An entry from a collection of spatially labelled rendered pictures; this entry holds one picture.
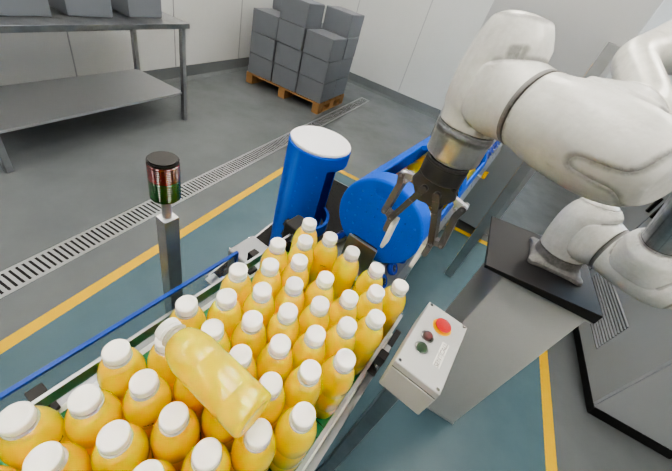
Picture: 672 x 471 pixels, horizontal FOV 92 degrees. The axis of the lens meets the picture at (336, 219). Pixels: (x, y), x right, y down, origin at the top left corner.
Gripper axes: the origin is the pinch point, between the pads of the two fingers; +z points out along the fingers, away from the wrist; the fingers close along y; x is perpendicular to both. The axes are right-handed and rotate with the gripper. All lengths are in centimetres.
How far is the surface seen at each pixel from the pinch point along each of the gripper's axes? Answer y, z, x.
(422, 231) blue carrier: 0.3, 11.1, -24.4
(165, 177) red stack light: 46, 3, 21
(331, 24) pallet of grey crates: 259, 26, -345
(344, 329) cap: 0.2, 15.4, 14.3
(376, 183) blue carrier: 18.1, 5.1, -24.1
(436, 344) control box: -16.5, 16.0, 2.3
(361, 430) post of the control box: -16, 64, 4
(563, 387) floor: -112, 126, -132
